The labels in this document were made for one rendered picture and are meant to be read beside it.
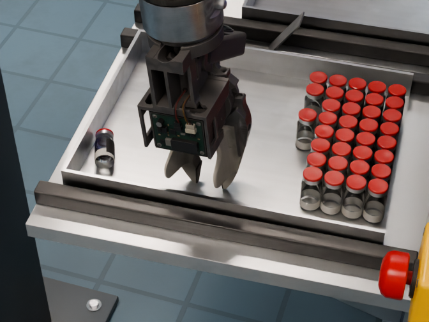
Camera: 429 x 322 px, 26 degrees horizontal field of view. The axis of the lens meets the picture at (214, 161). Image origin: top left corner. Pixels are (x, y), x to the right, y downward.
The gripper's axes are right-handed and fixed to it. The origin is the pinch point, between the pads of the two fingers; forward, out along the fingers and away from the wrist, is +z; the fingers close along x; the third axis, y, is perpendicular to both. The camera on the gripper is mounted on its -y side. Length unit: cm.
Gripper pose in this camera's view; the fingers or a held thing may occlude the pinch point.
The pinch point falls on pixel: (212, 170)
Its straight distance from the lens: 100.2
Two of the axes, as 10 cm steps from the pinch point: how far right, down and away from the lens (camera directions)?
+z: 0.9, 7.4, 6.6
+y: -3.6, 6.4, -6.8
